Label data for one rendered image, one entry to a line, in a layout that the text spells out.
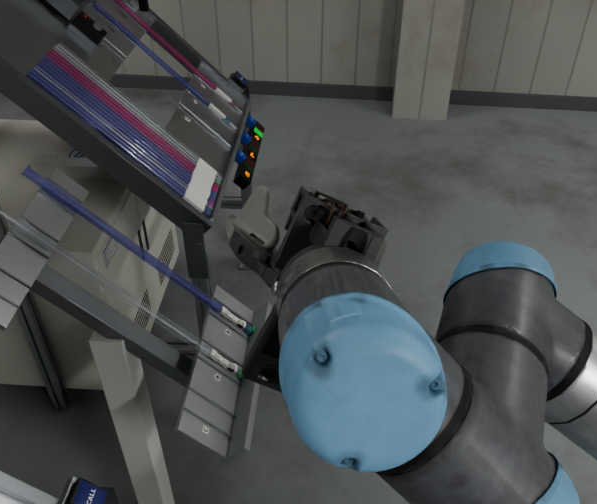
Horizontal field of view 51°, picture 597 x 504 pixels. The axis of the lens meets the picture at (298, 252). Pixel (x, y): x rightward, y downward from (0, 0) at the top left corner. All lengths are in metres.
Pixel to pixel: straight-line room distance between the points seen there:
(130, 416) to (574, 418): 0.95
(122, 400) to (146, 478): 0.27
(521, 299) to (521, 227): 2.45
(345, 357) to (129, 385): 0.95
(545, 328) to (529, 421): 0.08
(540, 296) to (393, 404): 0.19
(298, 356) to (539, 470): 0.15
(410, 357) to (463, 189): 2.79
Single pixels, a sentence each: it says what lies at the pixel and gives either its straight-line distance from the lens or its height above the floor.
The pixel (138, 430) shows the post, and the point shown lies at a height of 0.57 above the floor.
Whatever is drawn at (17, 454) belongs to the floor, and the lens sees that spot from 2.10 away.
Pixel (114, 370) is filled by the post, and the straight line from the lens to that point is 1.19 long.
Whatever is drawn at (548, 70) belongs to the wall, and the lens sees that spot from 3.89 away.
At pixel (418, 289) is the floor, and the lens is 2.45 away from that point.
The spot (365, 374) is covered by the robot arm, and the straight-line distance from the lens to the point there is 0.28.
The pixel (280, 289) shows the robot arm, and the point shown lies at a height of 1.36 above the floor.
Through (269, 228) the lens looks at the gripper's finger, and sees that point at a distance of 0.53.
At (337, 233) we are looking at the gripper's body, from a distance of 0.42.
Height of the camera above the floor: 1.62
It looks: 39 degrees down
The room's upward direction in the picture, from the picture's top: straight up
